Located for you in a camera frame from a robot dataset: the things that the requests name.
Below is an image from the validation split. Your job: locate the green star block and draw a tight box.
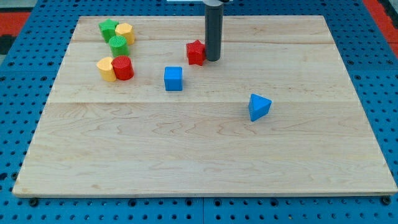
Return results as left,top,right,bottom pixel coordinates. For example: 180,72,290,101
98,19,119,43

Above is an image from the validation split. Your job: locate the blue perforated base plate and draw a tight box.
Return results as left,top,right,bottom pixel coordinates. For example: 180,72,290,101
1,0,397,223

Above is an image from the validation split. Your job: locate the yellow hexagon block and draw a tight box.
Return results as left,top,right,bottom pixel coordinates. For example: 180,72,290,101
115,23,135,45

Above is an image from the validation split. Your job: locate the wooden board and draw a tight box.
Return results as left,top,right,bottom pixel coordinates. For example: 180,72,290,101
12,16,397,198

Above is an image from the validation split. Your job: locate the green circle block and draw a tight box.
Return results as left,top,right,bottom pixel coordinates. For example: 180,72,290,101
108,35,130,57

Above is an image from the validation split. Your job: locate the blue cube block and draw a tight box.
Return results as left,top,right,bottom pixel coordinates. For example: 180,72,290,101
164,67,183,91

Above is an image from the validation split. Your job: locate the blue triangle block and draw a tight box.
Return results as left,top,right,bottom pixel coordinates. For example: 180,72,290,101
248,93,272,122

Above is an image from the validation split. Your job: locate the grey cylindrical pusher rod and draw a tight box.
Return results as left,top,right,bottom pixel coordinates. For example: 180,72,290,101
204,0,224,62

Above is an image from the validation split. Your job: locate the red star block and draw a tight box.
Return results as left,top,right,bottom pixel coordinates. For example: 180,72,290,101
186,40,206,66

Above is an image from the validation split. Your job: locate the red cylinder block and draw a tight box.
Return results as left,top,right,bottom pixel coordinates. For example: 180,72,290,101
111,55,134,81

